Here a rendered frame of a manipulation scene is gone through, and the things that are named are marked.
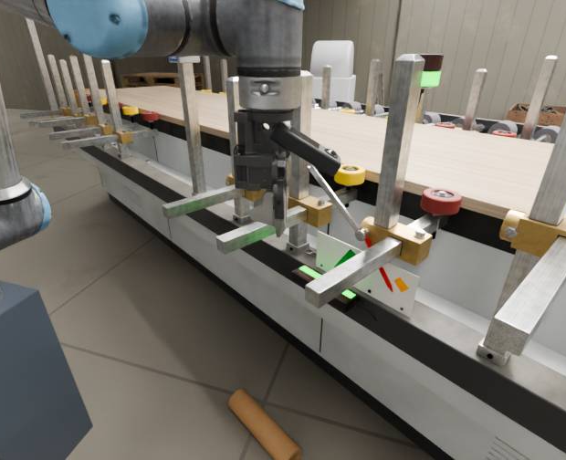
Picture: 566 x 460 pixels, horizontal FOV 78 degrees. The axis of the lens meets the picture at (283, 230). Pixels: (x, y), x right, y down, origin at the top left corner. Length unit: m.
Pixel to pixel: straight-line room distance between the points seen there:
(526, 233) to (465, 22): 5.51
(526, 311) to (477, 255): 0.50
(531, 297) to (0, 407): 1.19
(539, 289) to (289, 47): 0.41
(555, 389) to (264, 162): 0.59
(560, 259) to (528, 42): 5.71
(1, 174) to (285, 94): 0.78
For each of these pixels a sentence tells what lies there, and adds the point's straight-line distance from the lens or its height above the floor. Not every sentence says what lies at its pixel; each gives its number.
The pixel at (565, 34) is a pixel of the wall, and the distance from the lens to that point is 6.29.
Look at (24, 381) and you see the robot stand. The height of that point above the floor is 0.38.
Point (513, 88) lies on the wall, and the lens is 6.20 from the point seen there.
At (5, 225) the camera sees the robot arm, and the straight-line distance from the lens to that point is 1.13.
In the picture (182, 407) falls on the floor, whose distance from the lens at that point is 1.50.
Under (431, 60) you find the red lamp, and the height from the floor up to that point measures 1.17.
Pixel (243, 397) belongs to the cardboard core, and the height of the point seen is 0.08.
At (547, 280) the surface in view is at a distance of 0.48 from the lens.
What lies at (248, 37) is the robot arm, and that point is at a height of 1.20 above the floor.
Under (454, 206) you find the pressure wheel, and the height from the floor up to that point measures 0.89.
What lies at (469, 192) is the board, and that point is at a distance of 0.90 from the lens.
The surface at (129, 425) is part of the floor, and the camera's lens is 1.52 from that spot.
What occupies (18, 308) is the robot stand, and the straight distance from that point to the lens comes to 1.16.
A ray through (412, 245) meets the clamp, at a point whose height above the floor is 0.86.
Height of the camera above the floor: 1.19
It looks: 27 degrees down
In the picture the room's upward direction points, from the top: straight up
